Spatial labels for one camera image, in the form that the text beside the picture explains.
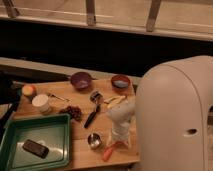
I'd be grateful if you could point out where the black handled peeler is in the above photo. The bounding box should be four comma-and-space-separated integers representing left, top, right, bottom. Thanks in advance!
84, 91, 103, 128

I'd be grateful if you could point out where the yellow banana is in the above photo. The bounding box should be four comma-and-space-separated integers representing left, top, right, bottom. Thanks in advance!
104, 95, 126, 108

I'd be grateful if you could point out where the wooden board table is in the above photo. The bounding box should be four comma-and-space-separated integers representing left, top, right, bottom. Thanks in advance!
12, 78, 141, 171

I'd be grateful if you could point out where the small metal fork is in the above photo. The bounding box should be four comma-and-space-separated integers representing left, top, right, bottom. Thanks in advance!
47, 93, 69, 102

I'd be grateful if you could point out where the red yellow apple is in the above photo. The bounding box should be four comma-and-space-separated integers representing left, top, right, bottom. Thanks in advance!
22, 84, 37, 97

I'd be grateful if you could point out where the purple bowl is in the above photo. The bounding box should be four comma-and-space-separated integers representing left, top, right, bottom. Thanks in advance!
70, 72, 92, 90

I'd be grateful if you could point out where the small metal cup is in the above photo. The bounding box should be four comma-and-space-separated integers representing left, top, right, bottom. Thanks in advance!
87, 133, 102, 150

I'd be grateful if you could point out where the dark brown rectangular block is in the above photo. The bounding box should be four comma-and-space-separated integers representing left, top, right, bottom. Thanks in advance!
22, 139, 49, 158

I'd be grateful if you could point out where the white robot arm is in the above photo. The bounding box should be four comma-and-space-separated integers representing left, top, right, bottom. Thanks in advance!
107, 56, 213, 171

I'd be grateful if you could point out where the green plastic tray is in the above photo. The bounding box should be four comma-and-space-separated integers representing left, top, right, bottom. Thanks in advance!
0, 114, 70, 171

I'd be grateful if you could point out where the white cylindrical container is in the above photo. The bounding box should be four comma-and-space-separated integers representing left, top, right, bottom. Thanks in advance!
32, 94, 51, 114

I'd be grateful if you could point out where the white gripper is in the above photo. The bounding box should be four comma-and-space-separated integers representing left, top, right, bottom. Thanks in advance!
106, 100, 135, 148

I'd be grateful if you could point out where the red bowl with blue inside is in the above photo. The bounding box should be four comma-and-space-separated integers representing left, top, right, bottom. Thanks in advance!
111, 74, 130, 89

